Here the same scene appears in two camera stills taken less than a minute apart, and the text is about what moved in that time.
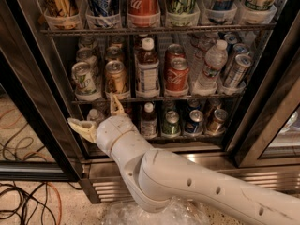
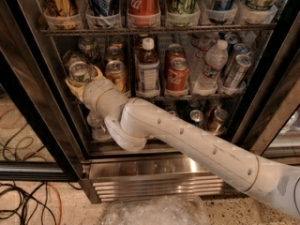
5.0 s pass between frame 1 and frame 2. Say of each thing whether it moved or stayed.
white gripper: moved
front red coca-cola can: stayed
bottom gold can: stayed
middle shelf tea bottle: stayed
